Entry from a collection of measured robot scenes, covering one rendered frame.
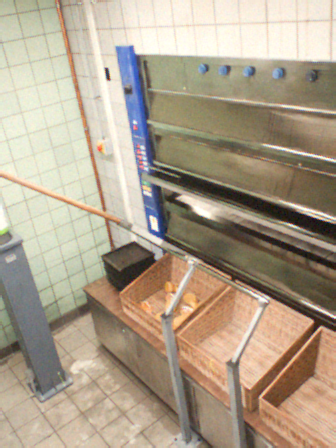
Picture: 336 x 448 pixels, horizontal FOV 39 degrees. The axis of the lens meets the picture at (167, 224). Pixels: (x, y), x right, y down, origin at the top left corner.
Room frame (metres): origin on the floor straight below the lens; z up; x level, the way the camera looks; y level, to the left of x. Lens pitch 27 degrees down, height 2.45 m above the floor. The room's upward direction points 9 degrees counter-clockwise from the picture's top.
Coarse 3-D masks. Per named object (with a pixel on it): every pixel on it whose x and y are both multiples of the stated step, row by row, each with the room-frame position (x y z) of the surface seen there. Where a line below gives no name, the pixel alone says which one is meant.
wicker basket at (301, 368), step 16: (320, 336) 1.77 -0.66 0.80; (304, 352) 1.70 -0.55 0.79; (320, 352) 1.75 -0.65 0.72; (288, 368) 1.63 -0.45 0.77; (304, 368) 1.70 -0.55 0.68; (320, 368) 1.73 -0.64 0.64; (272, 384) 1.57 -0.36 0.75; (288, 384) 1.63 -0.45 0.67; (304, 384) 1.69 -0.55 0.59; (320, 384) 1.67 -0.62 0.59; (272, 400) 1.57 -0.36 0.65; (288, 400) 1.61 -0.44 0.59; (304, 400) 1.59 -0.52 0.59; (320, 400) 1.58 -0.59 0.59; (272, 416) 1.47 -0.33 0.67; (288, 416) 1.52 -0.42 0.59; (304, 416) 1.50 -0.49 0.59; (320, 416) 1.49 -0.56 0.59; (288, 432) 1.40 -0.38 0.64; (304, 432) 1.32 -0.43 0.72; (320, 432) 1.41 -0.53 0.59
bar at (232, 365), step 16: (176, 256) 2.15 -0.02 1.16; (192, 272) 2.04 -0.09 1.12; (208, 272) 1.94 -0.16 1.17; (240, 288) 1.77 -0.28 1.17; (256, 320) 1.62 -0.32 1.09; (176, 352) 1.93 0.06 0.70; (240, 352) 1.56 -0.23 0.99; (176, 368) 1.92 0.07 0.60; (176, 384) 1.91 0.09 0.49; (240, 384) 1.53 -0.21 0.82; (176, 400) 1.93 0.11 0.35; (240, 400) 1.53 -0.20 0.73; (240, 416) 1.52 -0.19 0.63; (192, 432) 1.99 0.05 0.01; (240, 432) 1.52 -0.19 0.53
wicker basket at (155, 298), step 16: (160, 272) 2.70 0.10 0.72; (176, 272) 2.71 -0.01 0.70; (128, 288) 2.55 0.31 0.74; (144, 288) 2.62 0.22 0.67; (160, 288) 2.69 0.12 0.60; (192, 288) 2.56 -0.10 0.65; (208, 288) 2.45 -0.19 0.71; (224, 288) 2.30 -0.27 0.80; (128, 304) 2.45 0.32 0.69; (160, 304) 2.52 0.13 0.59; (176, 304) 2.49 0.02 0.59; (208, 304) 2.22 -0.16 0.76; (224, 304) 2.29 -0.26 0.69; (144, 320) 2.39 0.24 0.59; (192, 320) 2.15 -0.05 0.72; (160, 336) 2.18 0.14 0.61; (176, 336) 2.19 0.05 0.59
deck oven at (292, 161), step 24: (144, 72) 2.85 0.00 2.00; (144, 96) 2.88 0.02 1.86; (216, 144) 2.38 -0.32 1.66; (240, 144) 2.23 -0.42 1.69; (312, 168) 1.88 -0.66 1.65; (168, 192) 2.86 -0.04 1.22; (240, 192) 2.25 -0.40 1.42; (168, 216) 2.85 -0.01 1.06; (312, 216) 1.98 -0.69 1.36; (168, 240) 2.87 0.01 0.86; (240, 240) 2.28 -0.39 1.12; (216, 264) 2.47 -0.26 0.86; (264, 288) 2.15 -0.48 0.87; (312, 312) 1.88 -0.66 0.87
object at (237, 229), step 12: (168, 204) 2.81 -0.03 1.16; (180, 204) 2.74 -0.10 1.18; (192, 216) 2.62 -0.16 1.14; (204, 216) 2.52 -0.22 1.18; (216, 216) 2.50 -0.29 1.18; (228, 228) 2.35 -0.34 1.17; (240, 228) 2.30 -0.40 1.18; (252, 240) 2.20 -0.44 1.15; (264, 240) 2.14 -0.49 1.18; (276, 240) 2.12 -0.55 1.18; (288, 252) 2.00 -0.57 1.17; (300, 252) 1.97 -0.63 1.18; (312, 264) 1.88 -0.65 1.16; (324, 264) 1.83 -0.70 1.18
